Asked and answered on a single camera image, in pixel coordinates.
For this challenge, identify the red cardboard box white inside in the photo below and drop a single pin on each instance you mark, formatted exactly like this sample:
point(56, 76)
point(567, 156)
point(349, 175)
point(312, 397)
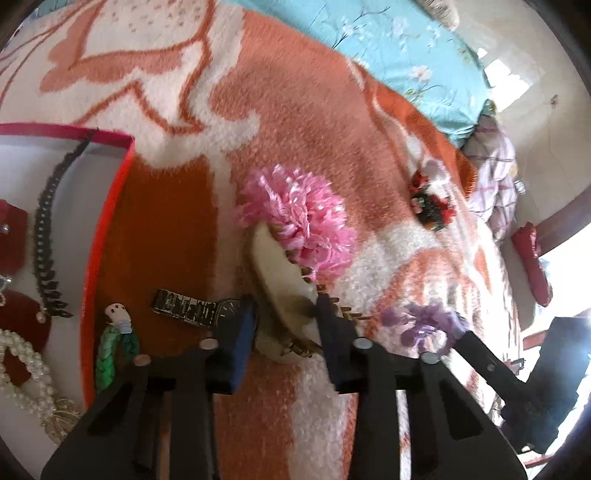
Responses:
point(69, 221)

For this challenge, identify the plaid purple white cloth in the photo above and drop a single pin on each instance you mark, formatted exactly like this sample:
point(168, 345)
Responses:
point(496, 170)

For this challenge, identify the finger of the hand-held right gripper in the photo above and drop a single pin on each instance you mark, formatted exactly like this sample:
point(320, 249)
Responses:
point(489, 364)

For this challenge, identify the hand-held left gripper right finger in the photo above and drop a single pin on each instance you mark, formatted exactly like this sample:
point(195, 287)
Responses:
point(330, 341)

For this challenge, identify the teal floral quilt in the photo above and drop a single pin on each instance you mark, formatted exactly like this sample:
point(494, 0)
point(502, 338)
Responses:
point(392, 46)

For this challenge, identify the black metal wristwatch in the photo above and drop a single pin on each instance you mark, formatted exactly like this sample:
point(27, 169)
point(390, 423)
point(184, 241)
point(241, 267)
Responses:
point(184, 307)

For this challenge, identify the black toothed hair comb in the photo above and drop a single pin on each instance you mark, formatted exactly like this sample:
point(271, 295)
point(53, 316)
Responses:
point(44, 240)

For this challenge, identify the white pearl hair ornament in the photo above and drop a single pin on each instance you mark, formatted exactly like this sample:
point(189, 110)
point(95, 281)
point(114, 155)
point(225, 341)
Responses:
point(32, 364)

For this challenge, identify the pink flower beige hair comb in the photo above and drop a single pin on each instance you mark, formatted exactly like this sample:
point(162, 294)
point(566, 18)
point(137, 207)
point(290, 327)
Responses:
point(300, 217)

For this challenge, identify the red black bow hair clip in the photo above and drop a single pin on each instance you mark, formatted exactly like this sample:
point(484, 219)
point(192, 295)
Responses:
point(431, 207)

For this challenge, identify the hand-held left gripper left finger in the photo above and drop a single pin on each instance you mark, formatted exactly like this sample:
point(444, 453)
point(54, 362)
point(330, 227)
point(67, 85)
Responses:
point(242, 346)

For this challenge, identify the red cushion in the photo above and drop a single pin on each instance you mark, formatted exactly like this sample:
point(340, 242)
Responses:
point(531, 258)

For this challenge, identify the orange and white patterned blanket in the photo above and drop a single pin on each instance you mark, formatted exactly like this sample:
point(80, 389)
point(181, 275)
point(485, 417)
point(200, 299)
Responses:
point(300, 115)

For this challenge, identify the small purple flower hair ornament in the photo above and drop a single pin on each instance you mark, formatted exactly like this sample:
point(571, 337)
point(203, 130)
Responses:
point(425, 323)

